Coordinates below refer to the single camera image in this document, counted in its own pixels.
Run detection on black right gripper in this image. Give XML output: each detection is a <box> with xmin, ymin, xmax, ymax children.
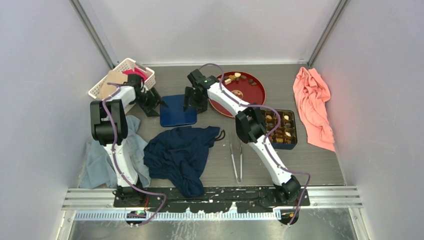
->
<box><xmin>182</xmin><ymin>87</ymin><xmax>207</xmax><ymax>115</ymax></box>

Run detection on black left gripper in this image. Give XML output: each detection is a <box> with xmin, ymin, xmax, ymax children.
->
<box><xmin>134</xmin><ymin>87</ymin><xmax>169</xmax><ymax>117</ymax></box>

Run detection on blue tin lid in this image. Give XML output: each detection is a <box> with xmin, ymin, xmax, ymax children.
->
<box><xmin>159</xmin><ymin>94</ymin><xmax>197</xmax><ymax>128</ymax></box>

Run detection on red round tray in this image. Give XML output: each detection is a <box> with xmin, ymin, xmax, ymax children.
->
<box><xmin>223</xmin><ymin>71</ymin><xmax>266</xmax><ymax>105</ymax></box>

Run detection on clear plastic metal tongs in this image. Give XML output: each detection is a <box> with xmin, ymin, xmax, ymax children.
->
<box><xmin>228</xmin><ymin>132</ymin><xmax>244</xmax><ymax>184</ymax></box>

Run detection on blue chocolate tin box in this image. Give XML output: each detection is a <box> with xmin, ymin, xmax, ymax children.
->
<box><xmin>261</xmin><ymin>108</ymin><xmax>298</xmax><ymax>150</ymax></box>

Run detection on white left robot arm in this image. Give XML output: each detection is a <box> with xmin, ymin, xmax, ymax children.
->
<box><xmin>89</xmin><ymin>73</ymin><xmax>166</xmax><ymax>207</ymax></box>

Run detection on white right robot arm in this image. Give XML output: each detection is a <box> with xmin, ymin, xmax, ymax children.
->
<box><xmin>184</xmin><ymin>69</ymin><xmax>305</xmax><ymax>206</ymax></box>

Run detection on pink magenta cloth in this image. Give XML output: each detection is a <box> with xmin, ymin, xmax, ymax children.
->
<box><xmin>122</xmin><ymin>67</ymin><xmax>149</xmax><ymax>81</ymax></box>

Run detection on white plastic basket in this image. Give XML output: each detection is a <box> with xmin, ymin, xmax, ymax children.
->
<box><xmin>88</xmin><ymin>58</ymin><xmax>156</xmax><ymax>100</ymax></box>

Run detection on beige cloth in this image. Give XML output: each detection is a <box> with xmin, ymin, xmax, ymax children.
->
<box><xmin>97</xmin><ymin>70</ymin><xmax>128</xmax><ymax>100</ymax></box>

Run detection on dark blue cloth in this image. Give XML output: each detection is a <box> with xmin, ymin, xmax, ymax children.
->
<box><xmin>143</xmin><ymin>126</ymin><xmax>226</xmax><ymax>198</ymax></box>

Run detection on light blue cloth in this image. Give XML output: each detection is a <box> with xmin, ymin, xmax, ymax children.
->
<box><xmin>79</xmin><ymin>115</ymin><xmax>152</xmax><ymax>189</ymax></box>

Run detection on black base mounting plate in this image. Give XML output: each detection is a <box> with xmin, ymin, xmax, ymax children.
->
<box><xmin>112</xmin><ymin>186</ymin><xmax>310</xmax><ymax>214</ymax></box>

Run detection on salmon pink cloth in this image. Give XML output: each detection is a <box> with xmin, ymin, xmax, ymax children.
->
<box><xmin>292</xmin><ymin>67</ymin><xmax>335</xmax><ymax>152</ymax></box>

